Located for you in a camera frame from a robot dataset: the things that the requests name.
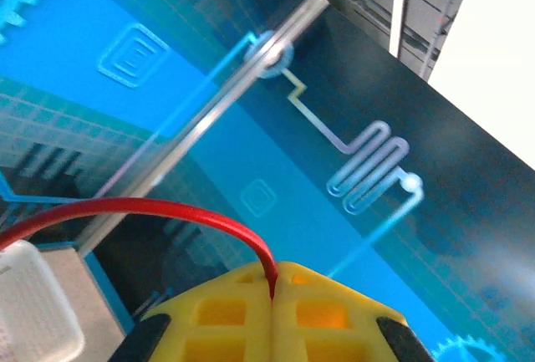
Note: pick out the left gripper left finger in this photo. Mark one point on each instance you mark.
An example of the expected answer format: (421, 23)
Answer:
(217, 324)

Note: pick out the white plastic basket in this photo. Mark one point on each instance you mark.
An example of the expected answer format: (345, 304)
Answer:
(33, 303)

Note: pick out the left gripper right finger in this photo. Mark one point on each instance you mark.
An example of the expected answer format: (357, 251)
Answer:
(330, 324)

